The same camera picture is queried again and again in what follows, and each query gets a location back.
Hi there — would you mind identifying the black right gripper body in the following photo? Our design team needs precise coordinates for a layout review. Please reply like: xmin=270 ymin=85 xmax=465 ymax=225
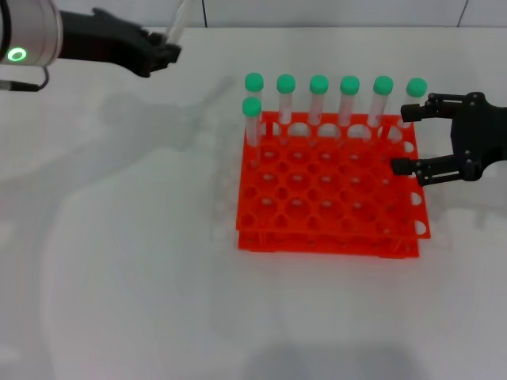
xmin=450 ymin=91 xmax=507 ymax=183

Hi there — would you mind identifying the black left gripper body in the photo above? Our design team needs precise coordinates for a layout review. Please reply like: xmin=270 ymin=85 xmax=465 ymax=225
xmin=58 ymin=8 xmax=154 ymax=78

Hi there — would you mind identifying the clear test tube green cap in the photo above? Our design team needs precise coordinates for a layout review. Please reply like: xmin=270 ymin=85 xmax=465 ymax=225
xmin=244 ymin=72 xmax=265 ymax=138
xmin=397 ymin=77 xmax=429 ymax=130
xmin=337 ymin=74 xmax=360 ymax=146
xmin=307 ymin=74 xmax=330 ymax=147
xmin=366 ymin=75 xmax=395 ymax=143
xmin=242 ymin=96 xmax=263 ymax=169
xmin=163 ymin=0 xmax=196 ymax=44
xmin=276 ymin=74 xmax=296 ymax=144

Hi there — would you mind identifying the orange test tube rack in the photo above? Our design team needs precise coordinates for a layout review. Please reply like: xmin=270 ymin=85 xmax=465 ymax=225
xmin=234 ymin=110 xmax=433 ymax=260

